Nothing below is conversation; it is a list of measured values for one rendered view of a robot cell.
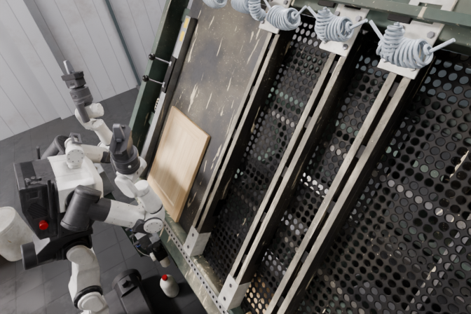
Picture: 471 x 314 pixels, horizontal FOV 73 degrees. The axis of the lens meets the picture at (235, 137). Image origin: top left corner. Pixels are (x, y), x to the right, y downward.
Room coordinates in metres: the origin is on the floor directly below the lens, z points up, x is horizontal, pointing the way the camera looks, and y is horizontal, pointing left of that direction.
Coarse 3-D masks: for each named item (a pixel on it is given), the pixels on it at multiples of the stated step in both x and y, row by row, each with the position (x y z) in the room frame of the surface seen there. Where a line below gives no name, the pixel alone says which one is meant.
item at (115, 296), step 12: (132, 276) 1.21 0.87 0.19; (120, 288) 1.13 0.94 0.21; (132, 288) 1.12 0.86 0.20; (108, 300) 1.09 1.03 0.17; (120, 300) 1.07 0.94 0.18; (132, 300) 1.04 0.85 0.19; (144, 300) 1.03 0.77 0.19; (120, 312) 0.99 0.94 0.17; (132, 312) 0.97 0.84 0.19; (144, 312) 0.95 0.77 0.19
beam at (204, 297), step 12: (168, 216) 1.07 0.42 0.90; (180, 228) 0.99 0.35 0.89; (168, 240) 0.96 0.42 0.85; (180, 240) 0.91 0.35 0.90; (180, 252) 0.87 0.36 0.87; (180, 264) 0.83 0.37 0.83; (204, 264) 0.77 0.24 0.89; (192, 276) 0.75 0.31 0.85; (204, 276) 0.71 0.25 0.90; (216, 276) 0.71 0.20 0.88; (192, 288) 0.72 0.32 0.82; (204, 288) 0.68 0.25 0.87; (216, 288) 0.65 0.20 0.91; (204, 300) 0.64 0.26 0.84; (216, 312) 0.58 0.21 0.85; (228, 312) 0.55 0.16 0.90; (240, 312) 0.55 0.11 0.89
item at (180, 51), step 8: (192, 24) 1.68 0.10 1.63; (192, 32) 1.67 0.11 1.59; (184, 40) 1.65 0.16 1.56; (176, 48) 1.66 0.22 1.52; (184, 48) 1.64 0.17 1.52; (176, 56) 1.63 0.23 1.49; (184, 56) 1.64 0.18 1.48; (176, 64) 1.61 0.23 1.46; (176, 72) 1.60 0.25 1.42; (176, 80) 1.60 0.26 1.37; (168, 88) 1.57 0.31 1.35; (168, 96) 1.56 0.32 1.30; (160, 104) 1.56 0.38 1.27; (168, 104) 1.56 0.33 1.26; (160, 112) 1.53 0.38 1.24; (160, 120) 1.52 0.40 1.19; (152, 128) 1.51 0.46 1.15; (160, 128) 1.51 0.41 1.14; (152, 136) 1.48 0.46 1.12; (152, 144) 1.47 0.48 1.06; (144, 152) 1.47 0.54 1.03; (152, 152) 1.47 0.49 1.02; (144, 160) 1.44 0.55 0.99; (144, 176) 1.42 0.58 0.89
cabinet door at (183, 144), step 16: (176, 112) 1.44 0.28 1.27; (176, 128) 1.38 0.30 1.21; (192, 128) 1.28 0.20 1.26; (160, 144) 1.42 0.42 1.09; (176, 144) 1.32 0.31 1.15; (192, 144) 1.22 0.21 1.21; (160, 160) 1.36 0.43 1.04; (176, 160) 1.26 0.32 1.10; (192, 160) 1.17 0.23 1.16; (160, 176) 1.29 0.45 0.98; (176, 176) 1.20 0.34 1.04; (192, 176) 1.11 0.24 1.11; (160, 192) 1.23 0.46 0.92; (176, 192) 1.14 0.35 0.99; (176, 208) 1.08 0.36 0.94
